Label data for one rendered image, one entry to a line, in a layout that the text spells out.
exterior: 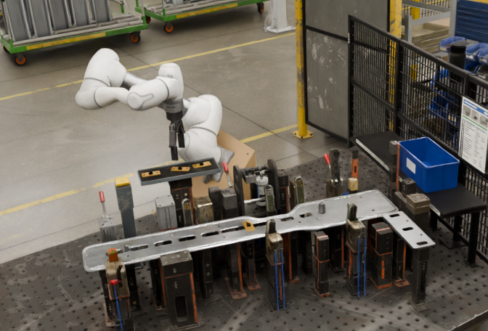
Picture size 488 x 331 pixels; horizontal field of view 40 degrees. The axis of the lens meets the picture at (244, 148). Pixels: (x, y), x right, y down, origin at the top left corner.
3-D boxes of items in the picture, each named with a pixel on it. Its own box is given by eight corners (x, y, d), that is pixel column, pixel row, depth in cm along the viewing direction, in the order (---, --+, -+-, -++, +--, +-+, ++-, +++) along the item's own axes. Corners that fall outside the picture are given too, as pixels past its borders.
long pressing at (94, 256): (85, 276, 269) (84, 274, 268) (81, 247, 289) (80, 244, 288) (401, 213, 300) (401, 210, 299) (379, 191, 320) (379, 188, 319)
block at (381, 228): (375, 291, 297) (377, 236, 285) (364, 277, 306) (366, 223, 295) (396, 287, 299) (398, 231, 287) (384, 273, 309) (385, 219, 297)
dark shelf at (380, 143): (441, 219, 290) (442, 213, 289) (354, 141, 370) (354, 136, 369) (487, 210, 295) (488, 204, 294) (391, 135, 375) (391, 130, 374)
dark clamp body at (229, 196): (226, 271, 317) (221, 199, 301) (219, 257, 329) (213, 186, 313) (248, 267, 319) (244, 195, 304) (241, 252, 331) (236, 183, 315)
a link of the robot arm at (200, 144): (197, 173, 367) (166, 157, 353) (205, 143, 373) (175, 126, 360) (217, 171, 355) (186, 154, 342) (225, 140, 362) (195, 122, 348)
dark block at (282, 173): (281, 254, 327) (278, 176, 310) (277, 246, 334) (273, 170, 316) (291, 252, 329) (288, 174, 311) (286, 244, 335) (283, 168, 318)
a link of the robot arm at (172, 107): (160, 101, 296) (161, 114, 298) (180, 101, 294) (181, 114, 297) (165, 94, 304) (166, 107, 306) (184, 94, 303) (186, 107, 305)
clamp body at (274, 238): (271, 313, 287) (267, 244, 272) (262, 297, 297) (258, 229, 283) (292, 309, 289) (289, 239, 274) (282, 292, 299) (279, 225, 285)
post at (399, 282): (397, 287, 298) (399, 231, 286) (385, 274, 307) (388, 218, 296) (410, 284, 299) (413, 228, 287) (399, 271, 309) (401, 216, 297)
